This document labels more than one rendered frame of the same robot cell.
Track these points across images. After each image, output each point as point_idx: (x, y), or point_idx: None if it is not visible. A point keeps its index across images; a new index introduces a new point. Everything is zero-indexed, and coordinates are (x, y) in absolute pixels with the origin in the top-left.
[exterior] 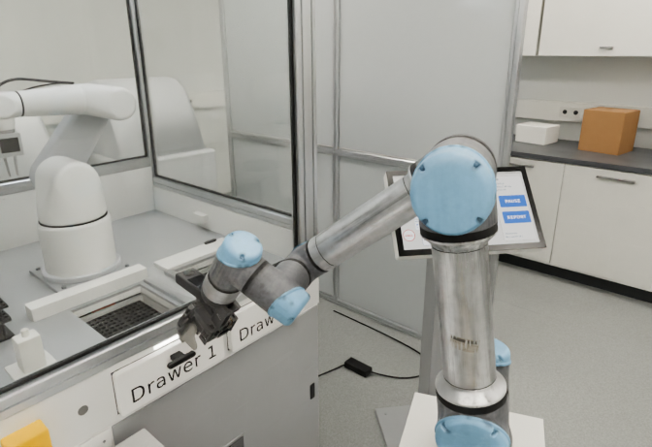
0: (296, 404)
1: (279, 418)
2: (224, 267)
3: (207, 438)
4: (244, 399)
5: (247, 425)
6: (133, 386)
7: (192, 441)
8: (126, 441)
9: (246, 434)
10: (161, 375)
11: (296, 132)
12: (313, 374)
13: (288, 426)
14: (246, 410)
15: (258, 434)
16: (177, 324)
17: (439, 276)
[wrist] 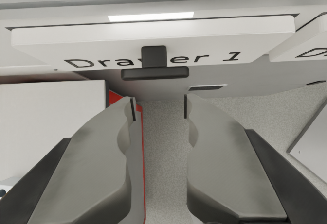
0: (289, 83)
1: (266, 85)
2: None
3: (188, 81)
4: (244, 76)
5: (233, 83)
6: (66, 58)
7: (172, 80)
8: (78, 85)
9: (228, 85)
10: (124, 58)
11: None
12: None
13: (268, 87)
14: (240, 79)
15: (238, 86)
16: (6, 193)
17: None
